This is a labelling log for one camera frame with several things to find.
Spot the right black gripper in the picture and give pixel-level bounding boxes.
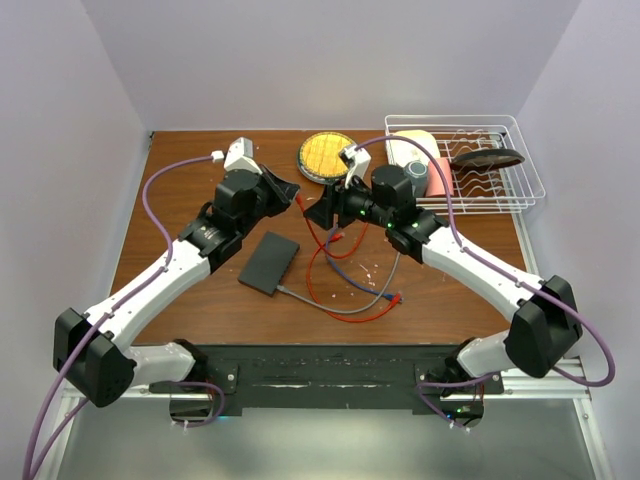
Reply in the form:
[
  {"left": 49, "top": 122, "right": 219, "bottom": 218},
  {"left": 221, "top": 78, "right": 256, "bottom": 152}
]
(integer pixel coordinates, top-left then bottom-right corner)
[{"left": 303, "top": 170, "right": 393, "bottom": 231}]

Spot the blue ethernet cable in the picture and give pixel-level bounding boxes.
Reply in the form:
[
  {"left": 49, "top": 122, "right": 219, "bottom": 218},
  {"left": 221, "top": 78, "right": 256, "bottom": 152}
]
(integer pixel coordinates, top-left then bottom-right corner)
[{"left": 323, "top": 229, "right": 396, "bottom": 302}]

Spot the black network switch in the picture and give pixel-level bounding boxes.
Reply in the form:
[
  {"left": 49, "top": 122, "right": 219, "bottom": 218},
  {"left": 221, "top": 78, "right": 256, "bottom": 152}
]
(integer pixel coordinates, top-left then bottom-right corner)
[{"left": 237, "top": 231, "right": 300, "bottom": 297}]

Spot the grey ethernet cable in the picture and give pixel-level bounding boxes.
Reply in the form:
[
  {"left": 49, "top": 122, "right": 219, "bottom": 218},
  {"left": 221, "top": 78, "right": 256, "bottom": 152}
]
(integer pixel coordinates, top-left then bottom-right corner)
[{"left": 277, "top": 252, "right": 402, "bottom": 316}]

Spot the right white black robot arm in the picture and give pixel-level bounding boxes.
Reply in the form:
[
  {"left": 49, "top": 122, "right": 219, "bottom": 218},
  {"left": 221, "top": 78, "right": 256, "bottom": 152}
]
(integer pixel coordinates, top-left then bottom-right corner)
[{"left": 304, "top": 165, "right": 582, "bottom": 393}]

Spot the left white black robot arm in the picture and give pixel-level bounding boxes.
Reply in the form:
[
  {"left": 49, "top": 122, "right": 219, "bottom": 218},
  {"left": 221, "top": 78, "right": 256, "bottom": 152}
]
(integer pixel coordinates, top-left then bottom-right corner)
[{"left": 53, "top": 166, "right": 300, "bottom": 408}]

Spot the yellow round plate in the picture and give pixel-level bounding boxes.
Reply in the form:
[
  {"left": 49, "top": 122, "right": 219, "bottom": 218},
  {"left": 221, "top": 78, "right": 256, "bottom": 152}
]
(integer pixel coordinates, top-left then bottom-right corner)
[{"left": 297, "top": 131, "right": 355, "bottom": 185}]

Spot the cream plate in rack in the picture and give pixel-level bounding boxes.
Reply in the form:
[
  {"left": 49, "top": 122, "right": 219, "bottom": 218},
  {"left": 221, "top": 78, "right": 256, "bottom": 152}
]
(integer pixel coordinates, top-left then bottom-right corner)
[{"left": 386, "top": 129, "right": 440, "bottom": 168}]

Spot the grey mug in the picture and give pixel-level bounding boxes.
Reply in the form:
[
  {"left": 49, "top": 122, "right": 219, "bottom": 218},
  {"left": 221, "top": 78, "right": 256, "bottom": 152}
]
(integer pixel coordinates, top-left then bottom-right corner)
[{"left": 403, "top": 160, "right": 429, "bottom": 198}]

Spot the pink cup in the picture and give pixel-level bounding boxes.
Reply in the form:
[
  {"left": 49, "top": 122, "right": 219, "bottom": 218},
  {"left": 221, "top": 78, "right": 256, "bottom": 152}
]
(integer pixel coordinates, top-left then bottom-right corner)
[{"left": 425, "top": 157, "right": 454, "bottom": 198}]

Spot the dark brown plate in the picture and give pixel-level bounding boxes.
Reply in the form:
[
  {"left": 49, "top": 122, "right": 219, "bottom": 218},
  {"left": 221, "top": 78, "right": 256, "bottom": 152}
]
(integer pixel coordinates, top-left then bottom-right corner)
[{"left": 450, "top": 148, "right": 525, "bottom": 172}]

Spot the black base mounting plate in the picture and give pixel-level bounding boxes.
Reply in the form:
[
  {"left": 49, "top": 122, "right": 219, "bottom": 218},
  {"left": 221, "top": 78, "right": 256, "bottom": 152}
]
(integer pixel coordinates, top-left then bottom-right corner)
[{"left": 197, "top": 344, "right": 504, "bottom": 419}]

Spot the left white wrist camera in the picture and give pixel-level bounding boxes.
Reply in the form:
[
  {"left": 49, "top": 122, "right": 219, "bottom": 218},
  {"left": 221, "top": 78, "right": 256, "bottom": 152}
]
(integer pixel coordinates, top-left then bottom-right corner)
[{"left": 211, "top": 137, "right": 262, "bottom": 174}]

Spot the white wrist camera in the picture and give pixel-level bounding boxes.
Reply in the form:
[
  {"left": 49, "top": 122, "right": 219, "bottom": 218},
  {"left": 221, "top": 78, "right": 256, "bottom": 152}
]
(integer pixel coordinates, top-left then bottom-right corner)
[
  {"left": 339, "top": 144, "right": 371, "bottom": 189},
  {"left": 211, "top": 137, "right": 262, "bottom": 174}
]

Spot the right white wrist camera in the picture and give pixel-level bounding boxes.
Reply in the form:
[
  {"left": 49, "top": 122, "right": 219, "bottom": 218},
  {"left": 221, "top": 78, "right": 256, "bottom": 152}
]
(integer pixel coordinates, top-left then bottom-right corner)
[{"left": 339, "top": 144, "right": 371, "bottom": 189}]

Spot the long red ethernet cable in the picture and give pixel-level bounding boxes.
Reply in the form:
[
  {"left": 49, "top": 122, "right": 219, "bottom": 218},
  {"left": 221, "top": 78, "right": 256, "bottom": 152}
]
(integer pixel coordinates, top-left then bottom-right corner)
[{"left": 304, "top": 239, "right": 405, "bottom": 324}]

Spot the white wire dish rack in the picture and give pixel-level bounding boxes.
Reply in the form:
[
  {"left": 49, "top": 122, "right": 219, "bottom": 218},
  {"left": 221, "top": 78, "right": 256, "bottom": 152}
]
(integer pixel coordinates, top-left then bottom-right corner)
[{"left": 384, "top": 114, "right": 546, "bottom": 215}]

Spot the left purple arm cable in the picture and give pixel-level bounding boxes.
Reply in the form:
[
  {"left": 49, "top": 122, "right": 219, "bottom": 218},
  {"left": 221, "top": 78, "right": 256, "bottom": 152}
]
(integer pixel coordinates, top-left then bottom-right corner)
[{"left": 22, "top": 153, "right": 226, "bottom": 480}]

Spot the aluminium frame rail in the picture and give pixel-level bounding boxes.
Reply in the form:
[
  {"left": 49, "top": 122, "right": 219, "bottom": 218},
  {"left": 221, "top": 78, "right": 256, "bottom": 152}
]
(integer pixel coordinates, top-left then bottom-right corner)
[{"left": 37, "top": 319, "right": 614, "bottom": 480}]

